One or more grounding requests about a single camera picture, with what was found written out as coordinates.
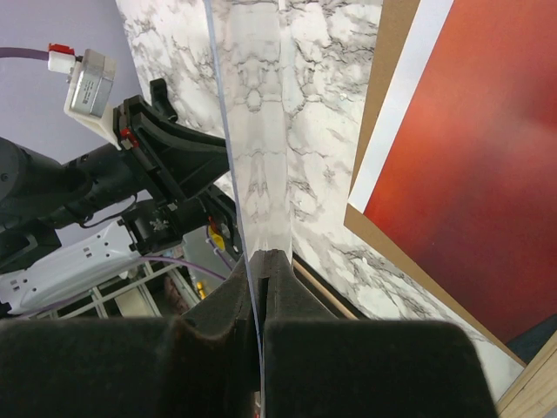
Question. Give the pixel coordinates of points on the brown cardboard backing board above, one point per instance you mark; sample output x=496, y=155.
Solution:
x=395, y=22

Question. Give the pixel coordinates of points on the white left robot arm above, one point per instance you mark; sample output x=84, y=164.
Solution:
x=115, y=238

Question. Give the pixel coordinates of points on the clear acrylic glass sheet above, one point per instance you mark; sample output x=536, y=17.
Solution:
x=245, y=40

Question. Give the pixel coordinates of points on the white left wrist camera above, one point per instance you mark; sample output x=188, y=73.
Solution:
x=90, y=78

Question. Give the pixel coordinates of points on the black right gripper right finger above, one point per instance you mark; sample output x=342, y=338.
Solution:
x=318, y=365

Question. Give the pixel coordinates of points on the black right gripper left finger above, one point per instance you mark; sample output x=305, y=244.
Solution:
x=200, y=364

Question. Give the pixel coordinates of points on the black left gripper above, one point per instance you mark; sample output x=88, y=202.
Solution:
x=39, y=196

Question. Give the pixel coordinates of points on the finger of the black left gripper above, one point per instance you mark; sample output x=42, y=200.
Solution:
x=221, y=212

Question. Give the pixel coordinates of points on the wooden picture frame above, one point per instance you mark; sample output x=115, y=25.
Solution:
x=532, y=394

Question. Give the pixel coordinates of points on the red sunset photo print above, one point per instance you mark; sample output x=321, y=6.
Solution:
x=460, y=169

